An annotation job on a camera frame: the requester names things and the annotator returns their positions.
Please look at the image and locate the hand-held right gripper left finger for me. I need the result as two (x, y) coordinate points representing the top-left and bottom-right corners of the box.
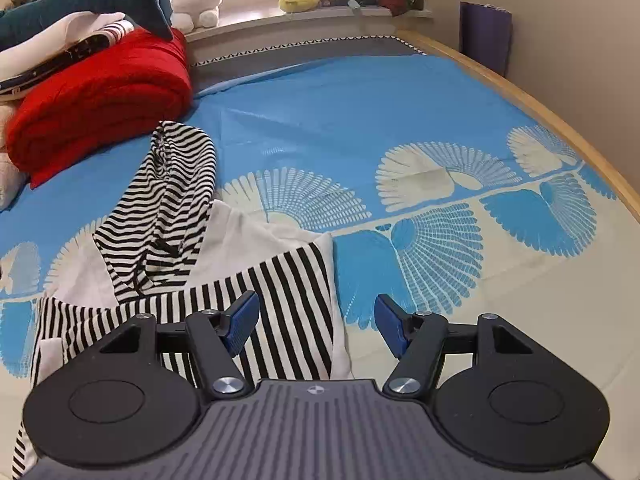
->
(97, 290), (261, 399)

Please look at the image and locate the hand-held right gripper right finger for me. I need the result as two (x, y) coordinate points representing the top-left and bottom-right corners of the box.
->
(374, 293), (542, 401)

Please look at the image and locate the black white striped hooded top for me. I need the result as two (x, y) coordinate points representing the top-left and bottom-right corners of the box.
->
(10, 120), (357, 478)

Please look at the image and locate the blue fan-print bed sheet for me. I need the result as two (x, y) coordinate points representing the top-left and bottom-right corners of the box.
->
(0, 52), (640, 480)

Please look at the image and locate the red folded blanket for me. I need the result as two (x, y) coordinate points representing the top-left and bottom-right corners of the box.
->
(6, 26), (196, 190)

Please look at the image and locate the grey mattress pad triangle trim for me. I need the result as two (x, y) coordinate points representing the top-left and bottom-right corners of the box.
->
(187, 34), (432, 99)

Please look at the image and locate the purple board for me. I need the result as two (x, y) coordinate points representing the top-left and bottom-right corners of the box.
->
(458, 1), (514, 79)

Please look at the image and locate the window sill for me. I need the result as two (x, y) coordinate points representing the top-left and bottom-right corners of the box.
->
(181, 4), (435, 44)

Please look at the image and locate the white bear plush toy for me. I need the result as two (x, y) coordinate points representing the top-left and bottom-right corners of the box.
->
(170, 0), (224, 31)

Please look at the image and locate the yellow duck plush toy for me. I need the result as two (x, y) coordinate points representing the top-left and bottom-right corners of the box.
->
(278, 0), (322, 14)

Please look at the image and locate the teal shark plush toy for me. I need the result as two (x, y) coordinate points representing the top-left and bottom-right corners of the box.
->
(0, 0), (190, 53)

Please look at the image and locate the wooden bed frame rail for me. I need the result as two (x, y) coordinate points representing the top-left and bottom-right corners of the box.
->
(395, 29), (640, 223)

